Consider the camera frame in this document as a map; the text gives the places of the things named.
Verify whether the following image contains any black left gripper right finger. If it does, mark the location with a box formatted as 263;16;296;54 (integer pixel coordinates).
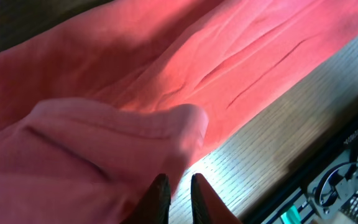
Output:
191;173;242;224

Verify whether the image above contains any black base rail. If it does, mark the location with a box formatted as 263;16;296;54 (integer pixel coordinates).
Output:
241;114;358;223

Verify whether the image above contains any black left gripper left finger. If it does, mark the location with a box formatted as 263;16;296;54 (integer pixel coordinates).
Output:
121;174;171;224

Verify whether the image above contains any red printed t-shirt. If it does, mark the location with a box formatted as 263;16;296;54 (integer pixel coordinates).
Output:
0;1;358;223

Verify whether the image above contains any black base cable loop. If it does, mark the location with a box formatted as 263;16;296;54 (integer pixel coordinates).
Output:
314;161;358;208

